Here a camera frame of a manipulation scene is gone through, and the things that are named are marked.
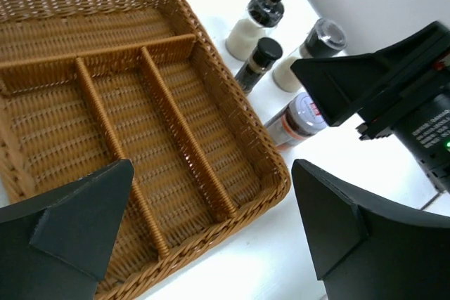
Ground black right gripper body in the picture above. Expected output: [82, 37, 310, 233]
[358, 21, 449, 190]

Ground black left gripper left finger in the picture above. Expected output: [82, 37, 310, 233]
[1, 159, 134, 299]

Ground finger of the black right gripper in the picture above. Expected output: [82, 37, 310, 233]
[291, 53, 383, 126]

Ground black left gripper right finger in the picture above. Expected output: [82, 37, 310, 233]
[291, 159, 449, 299]

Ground sauce jar white red lid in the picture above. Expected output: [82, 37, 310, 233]
[264, 92, 328, 151]

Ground small pepper jar black cap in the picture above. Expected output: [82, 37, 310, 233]
[235, 37, 283, 95]

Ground salt bottle black knob cap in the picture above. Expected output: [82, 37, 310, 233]
[225, 0, 285, 61]

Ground brown wicker divided basket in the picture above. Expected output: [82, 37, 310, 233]
[1, 0, 290, 299]

